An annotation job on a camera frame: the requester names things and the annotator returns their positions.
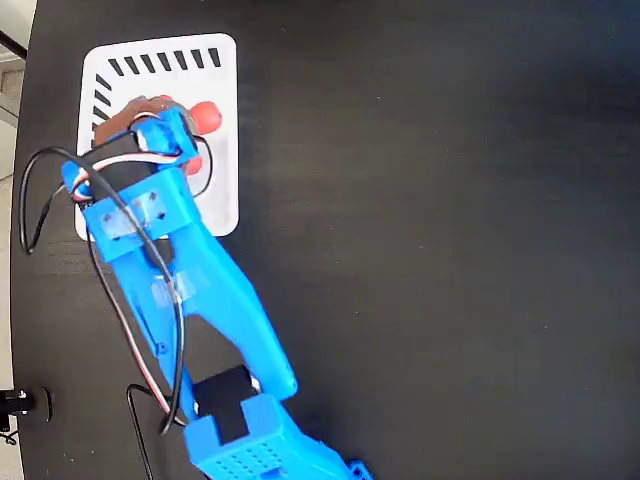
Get red turtle toy grey shell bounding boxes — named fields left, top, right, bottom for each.
left=158, top=93, right=224, bottom=177

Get white slotted tray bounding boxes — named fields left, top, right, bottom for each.
left=74, top=32, right=241, bottom=242

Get black diagonal bar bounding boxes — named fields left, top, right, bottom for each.
left=0, top=28, right=29, bottom=59

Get black table clamp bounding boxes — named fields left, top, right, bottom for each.
left=0, top=385, right=54, bottom=424

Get white red servo wire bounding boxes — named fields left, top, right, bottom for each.
left=63, top=113, right=202, bottom=427

